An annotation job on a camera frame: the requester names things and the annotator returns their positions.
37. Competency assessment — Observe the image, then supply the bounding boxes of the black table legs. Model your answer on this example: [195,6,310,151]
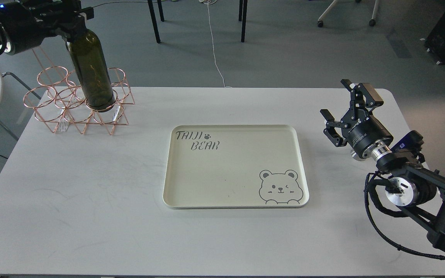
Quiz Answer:
[147,0,248,44]

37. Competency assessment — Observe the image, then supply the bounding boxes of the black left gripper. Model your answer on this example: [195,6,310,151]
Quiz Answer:
[0,0,94,55]

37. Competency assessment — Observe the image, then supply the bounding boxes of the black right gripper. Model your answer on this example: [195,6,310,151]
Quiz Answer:
[320,79,393,159]

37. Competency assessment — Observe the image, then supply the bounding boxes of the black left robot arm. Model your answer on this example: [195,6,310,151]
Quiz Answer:
[0,0,94,55]

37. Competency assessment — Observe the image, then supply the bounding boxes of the copper wire bottle rack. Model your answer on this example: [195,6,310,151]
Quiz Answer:
[23,47,135,134]

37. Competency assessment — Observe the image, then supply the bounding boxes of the white floor cable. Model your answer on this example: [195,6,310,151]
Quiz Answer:
[199,0,233,88]

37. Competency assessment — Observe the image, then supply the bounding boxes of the cream tray with bear print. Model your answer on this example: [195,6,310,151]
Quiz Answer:
[163,125,309,209]

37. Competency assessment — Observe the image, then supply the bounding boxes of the white office chair base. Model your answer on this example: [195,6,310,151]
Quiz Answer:
[316,0,382,28]

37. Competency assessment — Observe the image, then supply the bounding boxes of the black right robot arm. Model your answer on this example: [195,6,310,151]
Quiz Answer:
[320,79,445,260]

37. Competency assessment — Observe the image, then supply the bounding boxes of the dark green wine bottle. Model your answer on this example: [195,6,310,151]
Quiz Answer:
[66,29,116,112]

